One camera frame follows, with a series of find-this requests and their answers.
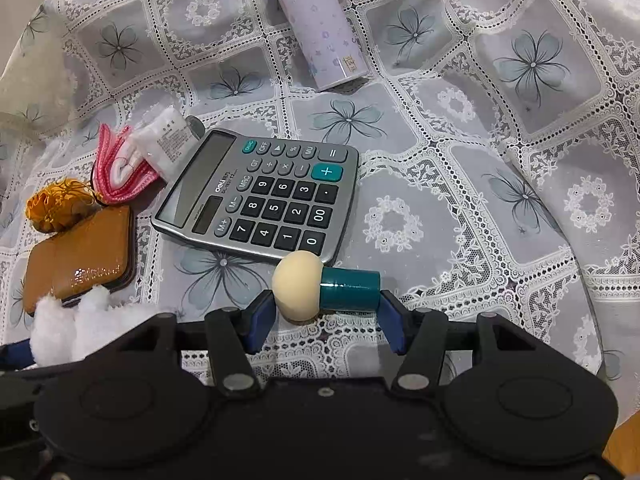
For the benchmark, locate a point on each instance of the orange pumpkin pouch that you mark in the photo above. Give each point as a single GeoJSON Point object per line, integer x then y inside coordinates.
{"type": "Point", "coordinates": [60, 205]}

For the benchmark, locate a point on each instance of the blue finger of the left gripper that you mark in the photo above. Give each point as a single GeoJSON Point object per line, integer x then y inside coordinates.
{"type": "Point", "coordinates": [16, 354]}

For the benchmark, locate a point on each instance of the grey desk calculator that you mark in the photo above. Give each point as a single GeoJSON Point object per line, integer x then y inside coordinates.
{"type": "Point", "coordinates": [261, 198]}

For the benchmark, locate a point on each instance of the brown leather wallet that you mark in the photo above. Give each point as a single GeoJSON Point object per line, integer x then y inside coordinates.
{"type": "Point", "coordinates": [99, 250]}

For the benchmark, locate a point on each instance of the purple water bottle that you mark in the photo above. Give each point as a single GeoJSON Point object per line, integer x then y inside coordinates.
{"type": "Point", "coordinates": [326, 40]}

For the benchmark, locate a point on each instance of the floral lace cloth cover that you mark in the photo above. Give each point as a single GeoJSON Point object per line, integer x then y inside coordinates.
{"type": "Point", "coordinates": [499, 143]}

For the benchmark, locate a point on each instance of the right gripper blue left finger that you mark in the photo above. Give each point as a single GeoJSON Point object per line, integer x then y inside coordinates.
{"type": "Point", "coordinates": [234, 334]}

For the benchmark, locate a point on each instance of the teal and cream mushroom stamp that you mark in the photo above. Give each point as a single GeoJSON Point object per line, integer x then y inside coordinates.
{"type": "Point", "coordinates": [303, 287]}

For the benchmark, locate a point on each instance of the white fluffy plush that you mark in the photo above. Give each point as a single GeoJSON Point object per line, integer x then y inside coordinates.
{"type": "Point", "coordinates": [63, 335]}

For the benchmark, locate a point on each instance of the pink and white cloth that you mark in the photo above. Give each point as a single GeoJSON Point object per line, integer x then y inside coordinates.
{"type": "Point", "coordinates": [120, 172]}

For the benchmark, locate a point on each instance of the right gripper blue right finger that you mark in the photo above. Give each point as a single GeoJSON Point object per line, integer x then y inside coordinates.
{"type": "Point", "coordinates": [419, 337]}

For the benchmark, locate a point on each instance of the small white tube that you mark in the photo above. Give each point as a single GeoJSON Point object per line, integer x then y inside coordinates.
{"type": "Point", "coordinates": [165, 139]}

